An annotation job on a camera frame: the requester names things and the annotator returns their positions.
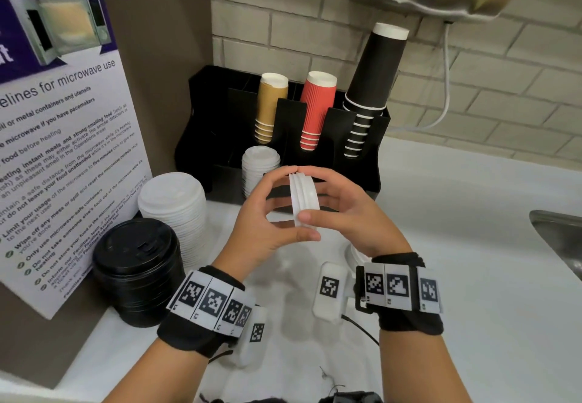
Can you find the person's left hand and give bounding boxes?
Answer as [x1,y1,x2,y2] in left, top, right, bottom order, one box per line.
[212,165,321,281]

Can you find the person's right hand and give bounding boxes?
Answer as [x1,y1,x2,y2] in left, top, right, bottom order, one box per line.
[295,165,412,258]

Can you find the stack of black lids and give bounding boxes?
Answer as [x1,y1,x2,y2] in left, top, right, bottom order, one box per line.
[92,218,186,328]

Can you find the black cup and lid organizer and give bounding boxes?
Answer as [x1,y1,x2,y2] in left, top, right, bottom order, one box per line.
[175,65,392,206]

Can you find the person's left forearm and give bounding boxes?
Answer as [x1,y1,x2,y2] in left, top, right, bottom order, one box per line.
[102,339,215,403]

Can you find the right marker wristband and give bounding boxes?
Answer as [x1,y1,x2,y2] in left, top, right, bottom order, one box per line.
[354,252,446,336]

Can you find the marker wristband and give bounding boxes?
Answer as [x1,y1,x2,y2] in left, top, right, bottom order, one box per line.
[156,265,258,359]
[354,252,446,336]

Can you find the left marker wristband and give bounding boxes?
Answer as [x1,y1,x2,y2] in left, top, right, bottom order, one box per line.
[156,265,258,359]

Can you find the stack of red paper cups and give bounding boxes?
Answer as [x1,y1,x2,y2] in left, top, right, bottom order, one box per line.
[299,70,338,152]

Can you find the stack of gold paper cups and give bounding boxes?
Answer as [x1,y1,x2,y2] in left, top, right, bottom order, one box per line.
[253,72,290,144]

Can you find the stack of black paper cups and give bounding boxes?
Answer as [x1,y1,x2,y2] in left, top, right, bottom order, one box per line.
[341,22,410,159]

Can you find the steel sink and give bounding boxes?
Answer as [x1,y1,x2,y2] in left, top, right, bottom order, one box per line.
[529,210,582,281]

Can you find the microwave safety poster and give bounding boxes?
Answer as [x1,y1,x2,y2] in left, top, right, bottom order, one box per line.
[0,0,153,321]

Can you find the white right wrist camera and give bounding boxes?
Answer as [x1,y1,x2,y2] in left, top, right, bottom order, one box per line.
[312,261,351,324]

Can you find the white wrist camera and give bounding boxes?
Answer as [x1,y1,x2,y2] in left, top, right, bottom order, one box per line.
[312,261,351,324]
[234,305,269,368]

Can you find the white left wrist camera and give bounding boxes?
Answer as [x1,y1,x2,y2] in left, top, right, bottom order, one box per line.
[234,305,269,368]

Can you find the black right camera cable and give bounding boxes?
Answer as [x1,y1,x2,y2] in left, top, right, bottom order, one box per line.
[341,314,381,347]

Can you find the white power cable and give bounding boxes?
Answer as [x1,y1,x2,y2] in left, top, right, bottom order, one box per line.
[386,22,452,135]

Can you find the black chest camera mount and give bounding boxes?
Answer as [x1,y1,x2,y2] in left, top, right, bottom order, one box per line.
[198,391,383,403]

